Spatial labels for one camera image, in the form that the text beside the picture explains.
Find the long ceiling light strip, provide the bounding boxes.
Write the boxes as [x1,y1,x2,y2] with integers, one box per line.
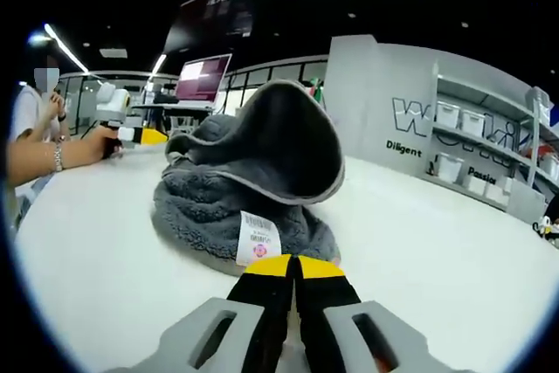
[42,22,91,74]

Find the white table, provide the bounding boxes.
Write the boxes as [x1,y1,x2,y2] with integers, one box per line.
[12,139,559,373]

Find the grey metal shelf rack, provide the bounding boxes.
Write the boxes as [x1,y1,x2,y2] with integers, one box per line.
[421,58,559,225]

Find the small coloured flags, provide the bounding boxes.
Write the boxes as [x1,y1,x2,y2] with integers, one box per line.
[304,76,328,108]

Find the computer monitor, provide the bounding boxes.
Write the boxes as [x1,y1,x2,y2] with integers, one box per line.
[174,52,233,107]

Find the grey printed partition wall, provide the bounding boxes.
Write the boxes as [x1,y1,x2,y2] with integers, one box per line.
[323,34,442,176]

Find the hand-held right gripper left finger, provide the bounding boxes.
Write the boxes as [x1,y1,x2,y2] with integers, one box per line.
[104,253,293,373]

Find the dark hanging display screen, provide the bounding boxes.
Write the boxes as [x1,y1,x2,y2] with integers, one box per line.
[162,0,270,56]

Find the grey fluffy towel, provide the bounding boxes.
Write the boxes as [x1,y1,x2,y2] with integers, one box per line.
[150,79,348,278]

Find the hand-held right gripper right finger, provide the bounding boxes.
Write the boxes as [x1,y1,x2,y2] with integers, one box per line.
[293,254,473,373]

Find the group of white storage boxes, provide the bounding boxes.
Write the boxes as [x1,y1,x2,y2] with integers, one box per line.
[434,88,559,207]

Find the black and white device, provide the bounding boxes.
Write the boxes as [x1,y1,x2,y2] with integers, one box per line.
[531,203,559,241]

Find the person's left hand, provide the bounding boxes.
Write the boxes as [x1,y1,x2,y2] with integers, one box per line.
[92,124,126,161]

